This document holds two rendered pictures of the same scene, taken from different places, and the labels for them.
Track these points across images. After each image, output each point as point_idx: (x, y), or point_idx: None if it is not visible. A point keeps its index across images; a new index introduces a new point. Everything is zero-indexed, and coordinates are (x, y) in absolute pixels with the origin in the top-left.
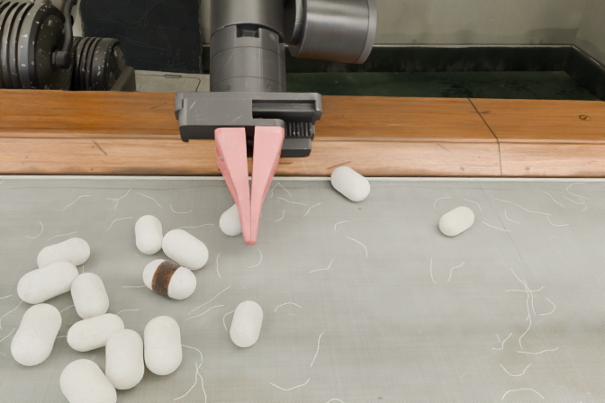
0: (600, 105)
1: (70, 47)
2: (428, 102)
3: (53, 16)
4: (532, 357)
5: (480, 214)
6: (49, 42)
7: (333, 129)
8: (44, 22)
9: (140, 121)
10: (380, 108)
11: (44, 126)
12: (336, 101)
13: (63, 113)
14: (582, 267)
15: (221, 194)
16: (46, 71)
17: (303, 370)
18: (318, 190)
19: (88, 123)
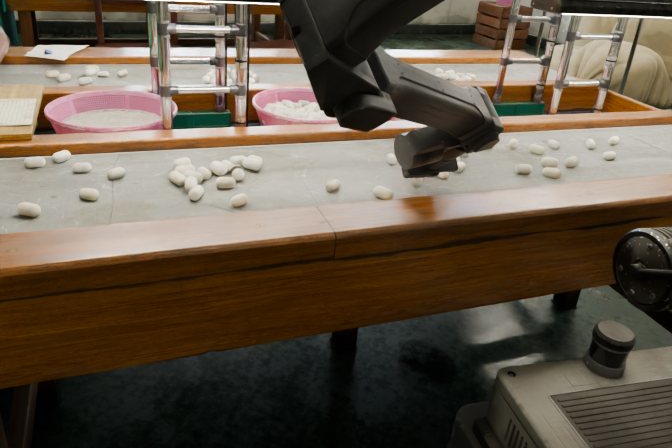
0: (239, 237)
1: (642, 271)
2: (359, 224)
3: (658, 249)
4: (305, 163)
5: (321, 196)
6: (642, 254)
7: (404, 202)
8: (646, 238)
9: (494, 196)
10: (386, 217)
11: (527, 190)
12: (414, 219)
13: (531, 196)
14: (280, 183)
15: (434, 193)
16: (626, 260)
17: (370, 158)
18: (396, 198)
19: (513, 193)
